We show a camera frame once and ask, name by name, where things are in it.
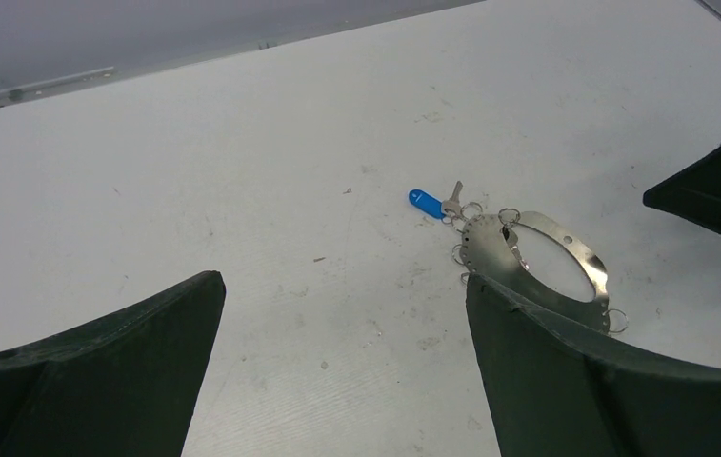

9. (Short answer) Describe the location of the metal key organizer plate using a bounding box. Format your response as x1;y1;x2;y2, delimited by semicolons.
445;202;629;335

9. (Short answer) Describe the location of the key with blue tag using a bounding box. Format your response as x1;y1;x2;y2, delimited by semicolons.
408;181;463;220

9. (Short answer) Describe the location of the aluminium frame rail back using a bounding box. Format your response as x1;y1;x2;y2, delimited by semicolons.
0;0;488;118

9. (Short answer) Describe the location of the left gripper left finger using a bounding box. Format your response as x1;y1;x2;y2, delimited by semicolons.
0;270;226;456

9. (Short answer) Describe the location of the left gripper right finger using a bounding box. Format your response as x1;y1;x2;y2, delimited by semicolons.
466;274;721;456

